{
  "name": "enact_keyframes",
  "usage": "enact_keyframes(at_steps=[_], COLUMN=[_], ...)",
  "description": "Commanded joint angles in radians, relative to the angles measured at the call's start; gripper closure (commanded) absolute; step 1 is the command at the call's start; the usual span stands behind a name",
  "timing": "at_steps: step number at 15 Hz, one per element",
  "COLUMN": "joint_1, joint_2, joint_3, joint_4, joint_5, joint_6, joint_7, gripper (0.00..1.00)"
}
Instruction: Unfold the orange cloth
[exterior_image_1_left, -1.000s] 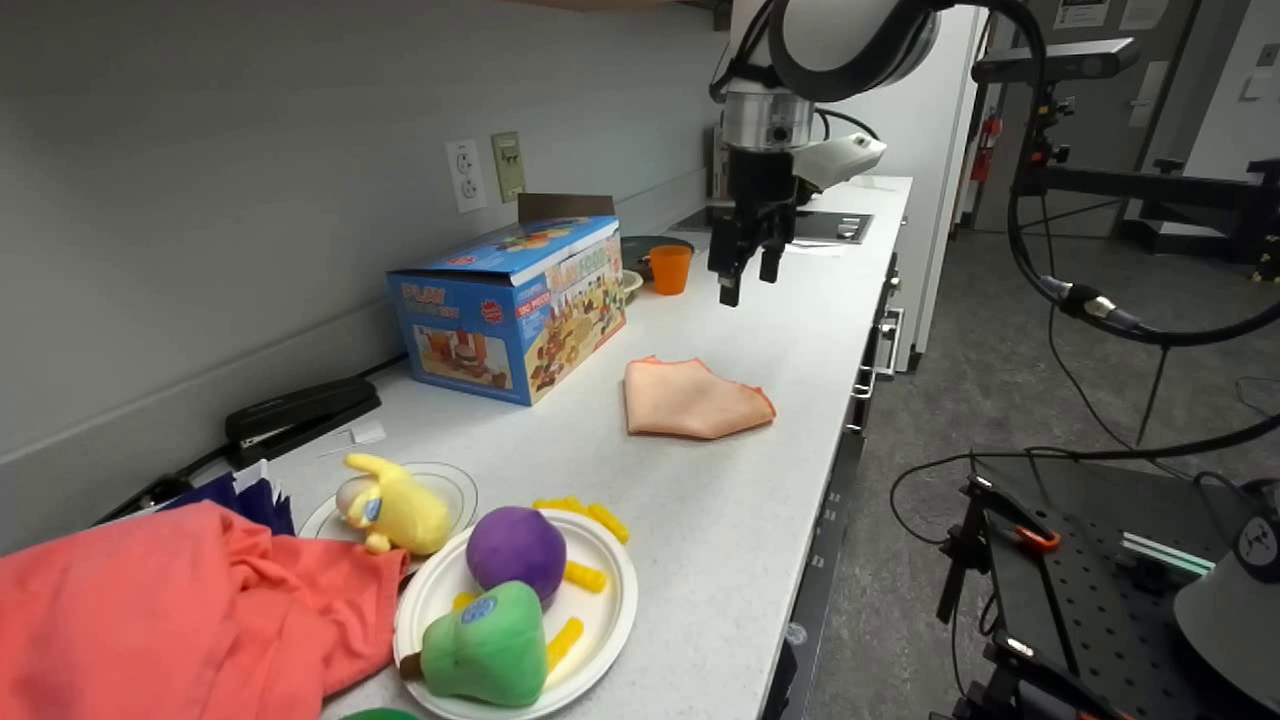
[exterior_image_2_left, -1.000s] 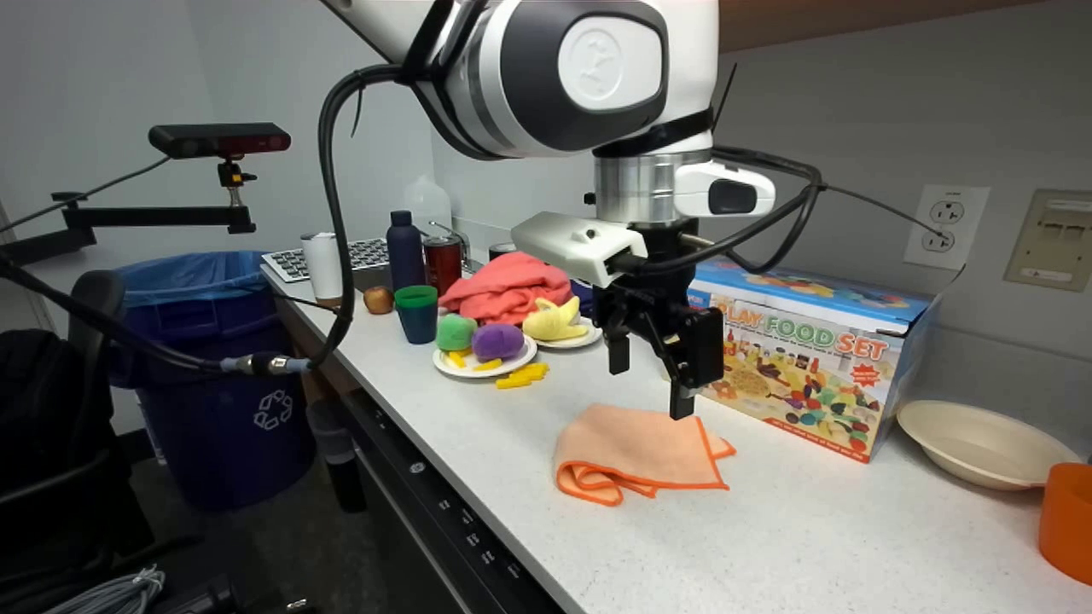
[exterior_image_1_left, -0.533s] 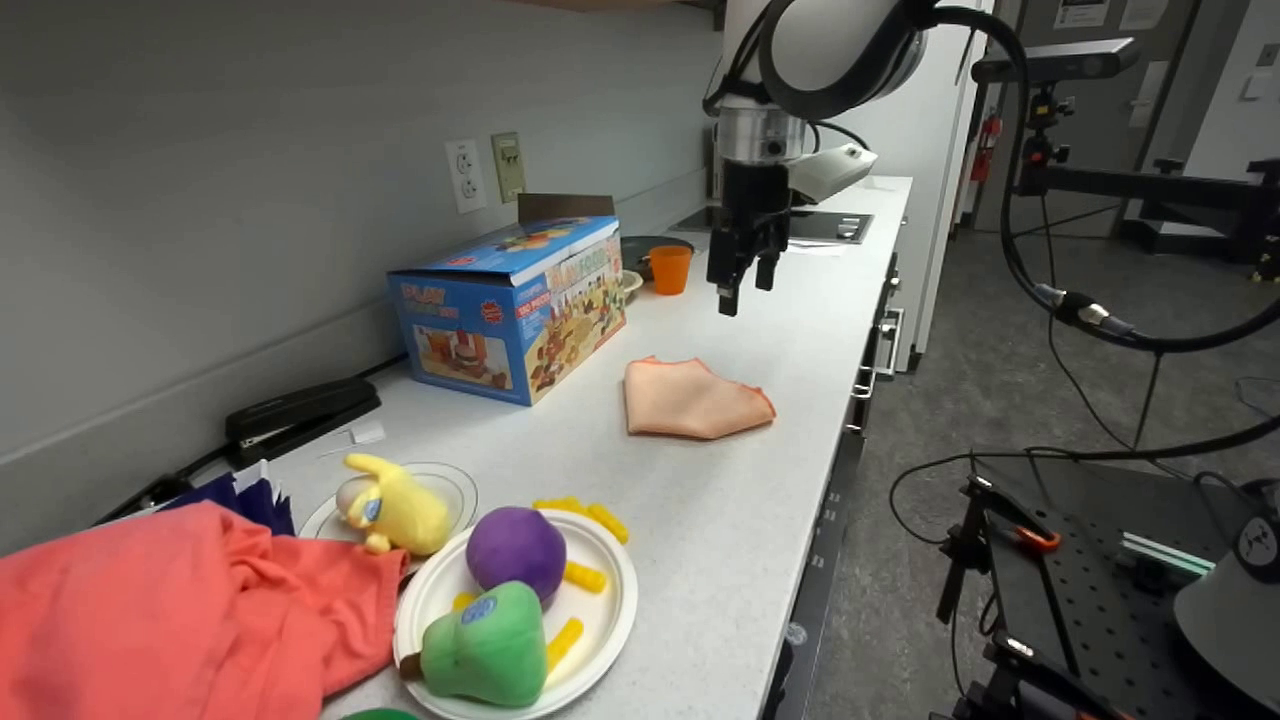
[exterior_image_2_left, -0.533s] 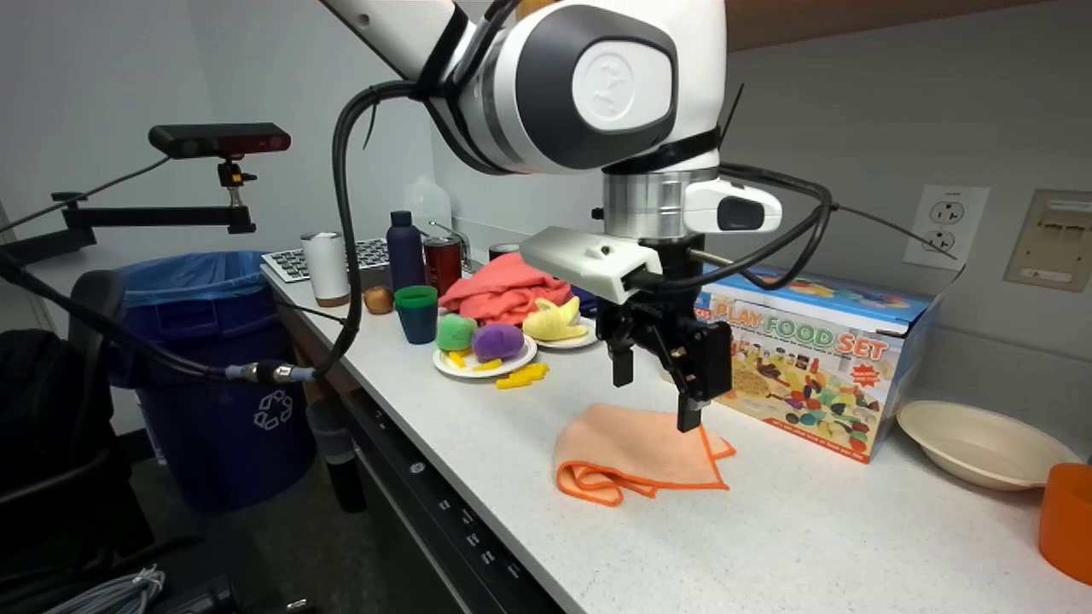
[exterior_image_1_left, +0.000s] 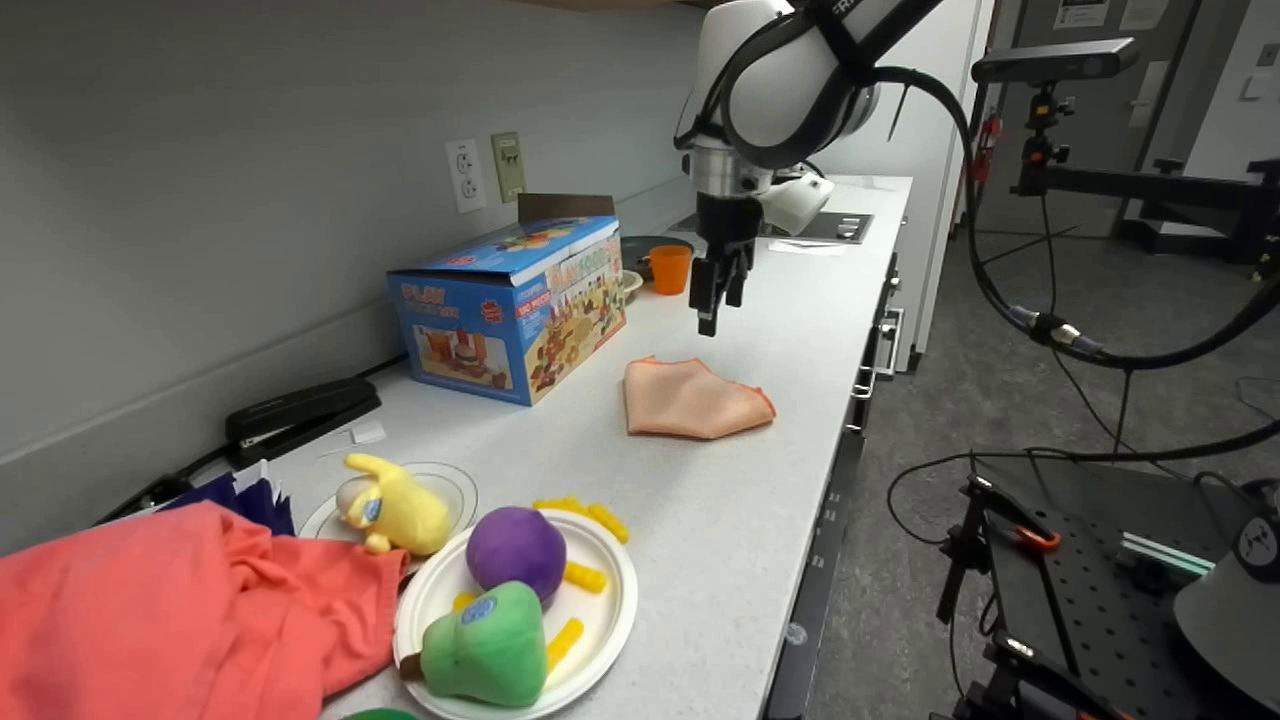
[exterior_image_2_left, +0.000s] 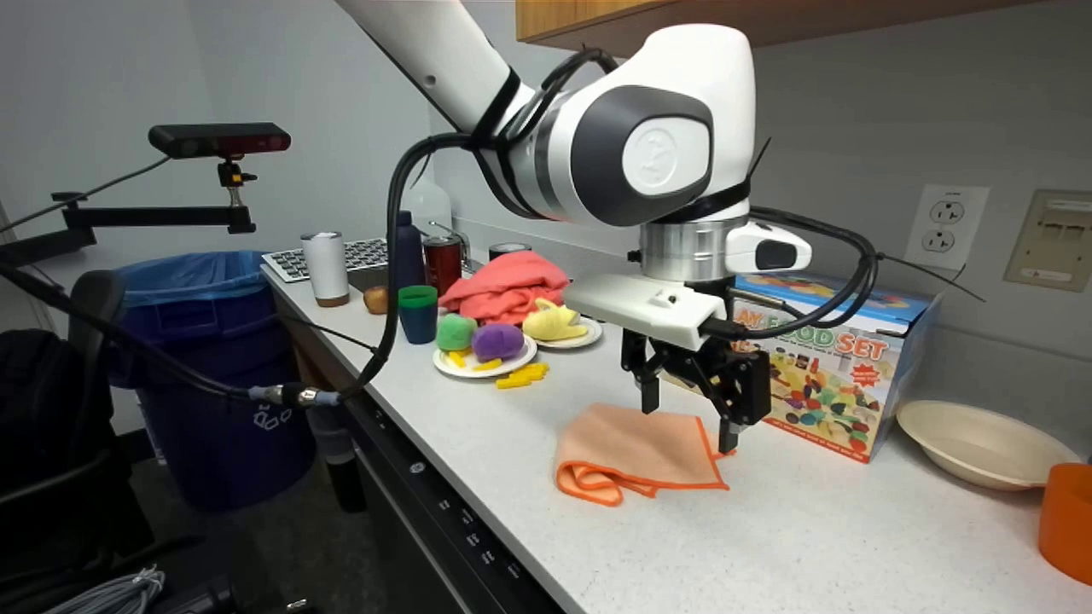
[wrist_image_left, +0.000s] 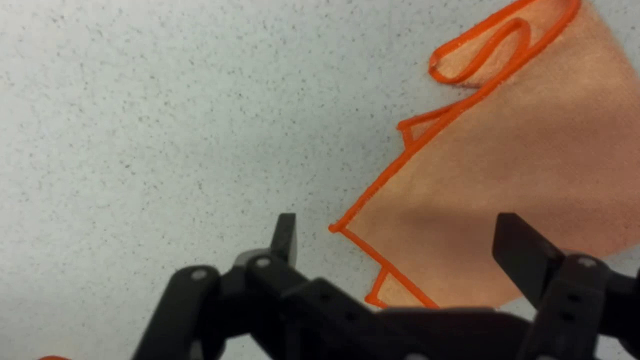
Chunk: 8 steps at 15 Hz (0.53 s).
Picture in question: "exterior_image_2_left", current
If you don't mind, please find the black stereo camera bar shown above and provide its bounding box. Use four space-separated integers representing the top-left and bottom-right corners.
145 119 292 164

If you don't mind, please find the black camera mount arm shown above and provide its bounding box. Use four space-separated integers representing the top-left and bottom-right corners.
0 156 258 276

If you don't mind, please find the orange microfiber cloth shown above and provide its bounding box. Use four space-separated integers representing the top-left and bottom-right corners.
553 401 729 512

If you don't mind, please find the purple plush ball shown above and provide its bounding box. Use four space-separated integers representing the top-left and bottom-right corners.
471 321 529 367

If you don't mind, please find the beige shallow bowl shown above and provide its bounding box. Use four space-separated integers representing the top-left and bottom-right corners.
894 395 1083 496

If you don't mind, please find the dark blue bottle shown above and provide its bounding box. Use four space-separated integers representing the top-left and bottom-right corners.
389 207 428 293

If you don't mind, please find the grey computer keyboard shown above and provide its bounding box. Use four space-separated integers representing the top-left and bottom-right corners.
258 235 397 288

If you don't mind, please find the white paper plate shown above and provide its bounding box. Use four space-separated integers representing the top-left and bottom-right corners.
431 331 540 381

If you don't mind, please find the beige wall plate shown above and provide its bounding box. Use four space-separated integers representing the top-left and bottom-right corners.
1004 186 1092 296

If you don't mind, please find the orange plastic cup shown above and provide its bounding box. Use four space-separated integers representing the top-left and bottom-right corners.
1036 462 1092 589

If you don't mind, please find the play food set box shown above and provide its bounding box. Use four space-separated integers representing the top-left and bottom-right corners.
726 271 938 468

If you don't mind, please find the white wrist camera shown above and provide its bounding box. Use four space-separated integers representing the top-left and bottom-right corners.
565 271 729 354

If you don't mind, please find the dark grey post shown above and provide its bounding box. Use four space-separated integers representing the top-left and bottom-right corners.
308 401 368 515

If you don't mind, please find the blue recycling bin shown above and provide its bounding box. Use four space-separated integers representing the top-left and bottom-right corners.
106 249 322 512

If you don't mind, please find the yellow toy fries pile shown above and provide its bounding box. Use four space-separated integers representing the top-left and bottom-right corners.
494 358 553 391

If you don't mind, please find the wooden wall cabinet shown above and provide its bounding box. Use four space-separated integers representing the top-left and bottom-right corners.
513 0 1092 58

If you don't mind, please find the yellow plush toy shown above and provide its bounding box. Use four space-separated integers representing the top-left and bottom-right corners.
517 296 594 343

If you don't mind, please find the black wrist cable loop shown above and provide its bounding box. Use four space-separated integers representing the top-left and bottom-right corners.
726 200 879 342

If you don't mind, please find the green and blue cup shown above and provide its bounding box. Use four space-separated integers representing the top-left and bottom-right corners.
391 284 441 347

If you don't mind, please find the coral red cloth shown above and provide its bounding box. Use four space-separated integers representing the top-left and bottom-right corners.
437 249 574 331

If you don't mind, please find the black office chair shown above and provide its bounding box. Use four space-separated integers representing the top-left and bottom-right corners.
0 266 151 614

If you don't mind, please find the dark under-counter cabinet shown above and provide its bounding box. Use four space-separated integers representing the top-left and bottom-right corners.
268 284 574 614

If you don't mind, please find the red cup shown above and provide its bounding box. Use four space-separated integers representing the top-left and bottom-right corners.
424 235 467 296

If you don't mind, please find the green plush pear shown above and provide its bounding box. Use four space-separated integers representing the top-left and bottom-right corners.
433 310 480 358

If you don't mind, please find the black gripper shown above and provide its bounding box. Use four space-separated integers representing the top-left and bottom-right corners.
619 327 777 457

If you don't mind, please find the white cylindrical cup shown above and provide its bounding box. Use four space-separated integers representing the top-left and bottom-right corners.
301 227 351 306

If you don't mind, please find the white wall outlet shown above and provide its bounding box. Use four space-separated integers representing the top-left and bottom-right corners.
901 182 994 273

